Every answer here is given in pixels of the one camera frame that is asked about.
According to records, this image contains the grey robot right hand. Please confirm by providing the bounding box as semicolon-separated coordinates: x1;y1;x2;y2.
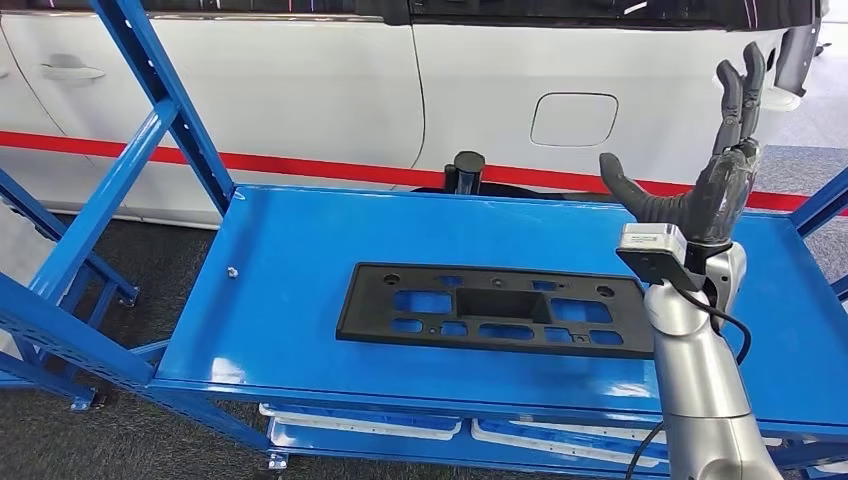
599;41;768;248

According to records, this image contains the black plastic plate bracket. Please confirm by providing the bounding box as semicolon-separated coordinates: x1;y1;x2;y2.
335;262;657;360

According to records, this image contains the white car with red stripe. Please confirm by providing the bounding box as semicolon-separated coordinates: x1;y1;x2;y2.
0;0;848;227

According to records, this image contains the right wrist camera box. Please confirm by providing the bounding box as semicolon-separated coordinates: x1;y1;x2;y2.
616;223;707;293

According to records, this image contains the black camera cable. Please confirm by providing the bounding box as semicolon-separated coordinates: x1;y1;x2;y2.
622;284;753;480

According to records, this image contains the black stanchion post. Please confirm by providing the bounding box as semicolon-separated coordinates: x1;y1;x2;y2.
443;150;486;195

